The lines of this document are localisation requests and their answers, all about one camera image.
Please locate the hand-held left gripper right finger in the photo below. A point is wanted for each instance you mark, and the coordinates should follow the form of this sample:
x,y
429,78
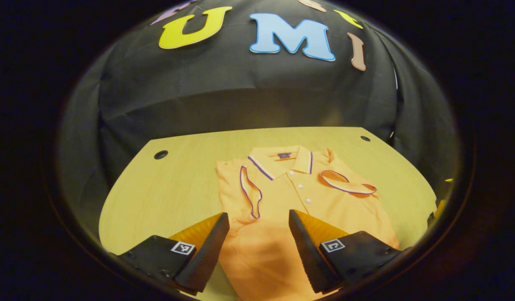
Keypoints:
x,y
307,255

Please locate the orange polo T-shirt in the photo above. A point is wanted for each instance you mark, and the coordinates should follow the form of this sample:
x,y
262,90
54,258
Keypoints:
x,y
282,196

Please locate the black backdrop cloth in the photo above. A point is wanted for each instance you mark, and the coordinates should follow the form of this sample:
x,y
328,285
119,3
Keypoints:
x,y
240,96

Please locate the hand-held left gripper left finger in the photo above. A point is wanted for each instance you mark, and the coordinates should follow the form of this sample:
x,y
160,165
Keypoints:
x,y
205,259

